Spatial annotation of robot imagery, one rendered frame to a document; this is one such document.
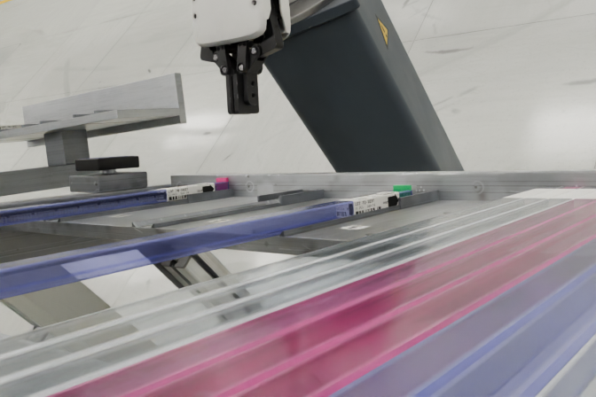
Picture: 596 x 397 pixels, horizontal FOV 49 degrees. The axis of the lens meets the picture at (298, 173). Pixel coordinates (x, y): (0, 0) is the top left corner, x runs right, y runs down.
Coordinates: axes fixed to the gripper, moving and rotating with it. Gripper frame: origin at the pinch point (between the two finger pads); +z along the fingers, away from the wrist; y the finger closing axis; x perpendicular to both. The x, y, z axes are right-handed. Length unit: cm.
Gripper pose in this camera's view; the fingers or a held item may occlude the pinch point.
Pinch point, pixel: (242, 94)
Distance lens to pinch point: 68.2
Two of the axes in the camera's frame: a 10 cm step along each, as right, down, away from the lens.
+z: 0.5, 10.0, 0.5
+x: -6.1, 0.7, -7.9
